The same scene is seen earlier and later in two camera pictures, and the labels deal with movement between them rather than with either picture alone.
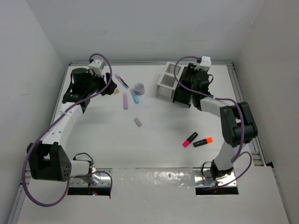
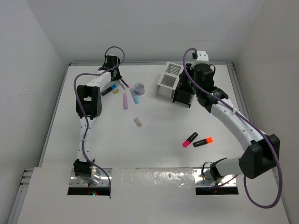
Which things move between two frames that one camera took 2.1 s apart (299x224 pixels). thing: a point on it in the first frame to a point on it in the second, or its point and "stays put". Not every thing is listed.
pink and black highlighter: (190, 139) stays put
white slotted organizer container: (167, 84) stays put
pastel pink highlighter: (125, 106) stays put
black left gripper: (101, 79) to (118, 77)
